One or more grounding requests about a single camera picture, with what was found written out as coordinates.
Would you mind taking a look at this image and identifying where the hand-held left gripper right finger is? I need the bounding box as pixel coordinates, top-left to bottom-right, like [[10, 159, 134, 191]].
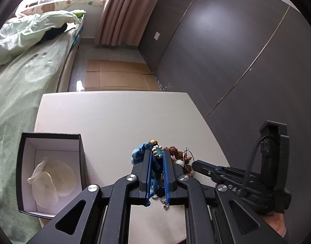
[[163, 150, 288, 244]]

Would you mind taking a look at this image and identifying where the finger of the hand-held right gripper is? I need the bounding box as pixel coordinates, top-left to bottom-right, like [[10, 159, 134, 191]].
[[192, 160, 247, 177], [196, 170, 245, 185]]

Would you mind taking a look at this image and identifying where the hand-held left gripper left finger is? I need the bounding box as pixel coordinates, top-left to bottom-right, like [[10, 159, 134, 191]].
[[26, 149, 156, 244]]

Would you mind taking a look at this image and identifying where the blue bead bracelet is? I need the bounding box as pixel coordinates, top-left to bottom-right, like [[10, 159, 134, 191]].
[[131, 140, 170, 211]]

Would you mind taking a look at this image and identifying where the brown seed bracelet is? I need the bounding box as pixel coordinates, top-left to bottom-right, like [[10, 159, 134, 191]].
[[163, 146, 195, 177]]

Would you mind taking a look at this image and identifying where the black jewelry box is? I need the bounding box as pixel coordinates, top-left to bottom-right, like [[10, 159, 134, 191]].
[[16, 132, 88, 219]]

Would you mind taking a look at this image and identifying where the person's right forearm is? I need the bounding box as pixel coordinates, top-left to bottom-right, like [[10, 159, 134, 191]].
[[261, 212, 288, 238]]

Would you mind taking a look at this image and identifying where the white fabric pouch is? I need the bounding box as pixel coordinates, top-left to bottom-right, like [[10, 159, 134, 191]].
[[27, 157, 77, 207]]

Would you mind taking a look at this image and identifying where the flattened cardboard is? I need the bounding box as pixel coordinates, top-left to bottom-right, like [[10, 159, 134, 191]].
[[85, 59, 162, 92]]

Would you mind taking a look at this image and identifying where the grey wardrobe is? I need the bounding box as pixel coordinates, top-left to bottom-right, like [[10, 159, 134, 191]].
[[138, 0, 311, 183]]

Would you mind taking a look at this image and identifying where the bed with green sheet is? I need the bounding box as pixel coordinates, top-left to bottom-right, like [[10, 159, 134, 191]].
[[0, 28, 83, 244]]

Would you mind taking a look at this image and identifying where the pink curtain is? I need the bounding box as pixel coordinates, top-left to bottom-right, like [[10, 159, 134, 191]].
[[94, 0, 170, 47]]

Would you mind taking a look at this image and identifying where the dark cloth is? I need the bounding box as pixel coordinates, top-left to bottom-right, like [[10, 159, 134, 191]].
[[42, 23, 69, 41]]

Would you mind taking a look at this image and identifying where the printed cushion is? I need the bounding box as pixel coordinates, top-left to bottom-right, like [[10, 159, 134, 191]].
[[15, 0, 106, 18]]

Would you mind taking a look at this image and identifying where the light green quilt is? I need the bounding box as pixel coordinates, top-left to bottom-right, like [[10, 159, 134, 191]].
[[0, 10, 86, 70]]

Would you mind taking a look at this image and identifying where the silver wire hoop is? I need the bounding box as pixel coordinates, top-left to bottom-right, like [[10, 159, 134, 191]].
[[183, 147, 197, 163]]

